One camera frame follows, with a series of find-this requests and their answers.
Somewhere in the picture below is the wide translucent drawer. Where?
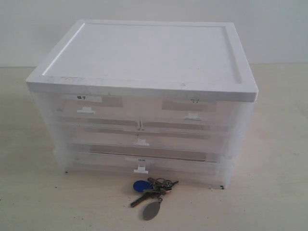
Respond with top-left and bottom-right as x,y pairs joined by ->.
54,149 -> 233,188
56,122 -> 230,162

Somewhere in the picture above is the key bunch with blue tag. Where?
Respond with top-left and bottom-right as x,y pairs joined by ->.
129,177 -> 179,220

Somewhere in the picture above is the white translucent drawer cabinet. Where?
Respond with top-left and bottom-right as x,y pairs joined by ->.
26,19 -> 259,190

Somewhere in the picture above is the top right small drawer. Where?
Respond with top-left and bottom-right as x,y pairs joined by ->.
141,98 -> 234,127

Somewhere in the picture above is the small drawer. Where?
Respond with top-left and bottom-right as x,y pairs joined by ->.
141,98 -> 234,127
56,95 -> 140,127

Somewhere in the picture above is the top left small drawer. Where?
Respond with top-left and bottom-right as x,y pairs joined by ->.
56,95 -> 140,127

